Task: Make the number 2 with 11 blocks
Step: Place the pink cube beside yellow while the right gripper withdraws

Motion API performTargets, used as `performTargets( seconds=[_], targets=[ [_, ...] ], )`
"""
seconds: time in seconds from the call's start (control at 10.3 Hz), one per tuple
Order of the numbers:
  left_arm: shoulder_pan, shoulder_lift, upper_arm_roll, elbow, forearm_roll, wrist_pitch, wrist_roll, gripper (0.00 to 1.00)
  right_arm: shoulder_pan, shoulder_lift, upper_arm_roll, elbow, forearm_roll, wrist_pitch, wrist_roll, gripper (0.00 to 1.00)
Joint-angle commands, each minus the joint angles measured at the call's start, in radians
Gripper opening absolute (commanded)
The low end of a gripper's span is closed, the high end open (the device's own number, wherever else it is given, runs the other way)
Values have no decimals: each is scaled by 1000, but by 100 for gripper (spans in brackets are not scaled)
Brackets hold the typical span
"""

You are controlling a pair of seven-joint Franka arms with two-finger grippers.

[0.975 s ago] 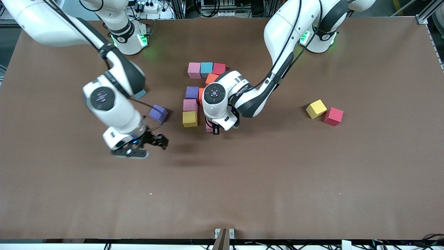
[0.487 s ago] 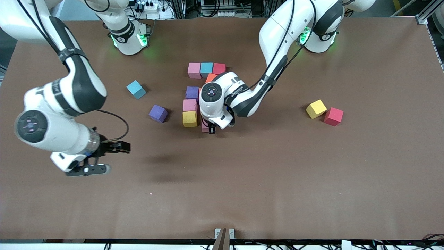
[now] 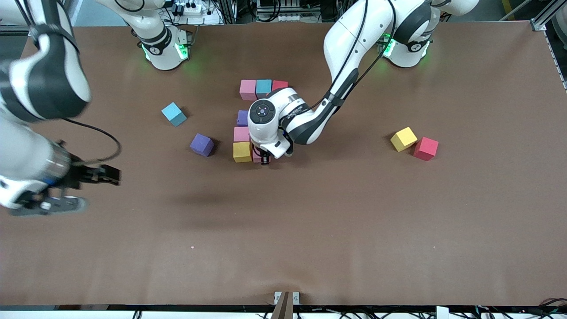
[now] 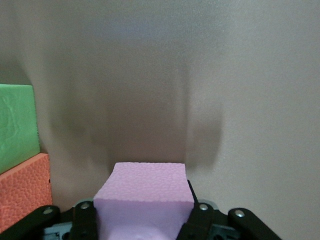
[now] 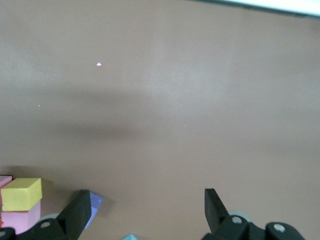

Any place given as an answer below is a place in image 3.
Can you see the purple foam cube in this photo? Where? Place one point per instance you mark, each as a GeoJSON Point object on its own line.
{"type": "Point", "coordinates": [242, 117]}
{"type": "Point", "coordinates": [202, 144]}

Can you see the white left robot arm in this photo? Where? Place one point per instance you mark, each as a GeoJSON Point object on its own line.
{"type": "Point", "coordinates": [345, 40]}

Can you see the red foam cube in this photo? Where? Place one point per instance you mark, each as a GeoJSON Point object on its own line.
{"type": "Point", "coordinates": [280, 84]}
{"type": "Point", "coordinates": [425, 148]}

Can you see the aluminium frame rail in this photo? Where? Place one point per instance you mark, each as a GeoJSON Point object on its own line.
{"type": "Point", "coordinates": [549, 13]}

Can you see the white power strip with plugs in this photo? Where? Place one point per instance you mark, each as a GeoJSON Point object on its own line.
{"type": "Point", "coordinates": [195, 9]}

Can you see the cyan foam cube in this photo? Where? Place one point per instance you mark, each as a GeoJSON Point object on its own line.
{"type": "Point", "coordinates": [264, 87]}
{"type": "Point", "coordinates": [173, 114]}

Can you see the white socket strip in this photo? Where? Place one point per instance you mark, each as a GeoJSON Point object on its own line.
{"type": "Point", "coordinates": [283, 17]}

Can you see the pink foam cube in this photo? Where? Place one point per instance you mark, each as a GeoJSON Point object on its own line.
{"type": "Point", "coordinates": [256, 156]}
{"type": "Point", "coordinates": [248, 90]}
{"type": "Point", "coordinates": [241, 134]}

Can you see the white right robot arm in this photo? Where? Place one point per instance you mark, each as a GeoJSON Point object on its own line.
{"type": "Point", "coordinates": [22, 146]}

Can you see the small metal bracket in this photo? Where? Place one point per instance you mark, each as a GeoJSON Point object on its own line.
{"type": "Point", "coordinates": [287, 305]}

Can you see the yellow foam cube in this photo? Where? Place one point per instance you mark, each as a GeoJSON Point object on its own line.
{"type": "Point", "coordinates": [242, 151]}
{"type": "Point", "coordinates": [403, 138]}

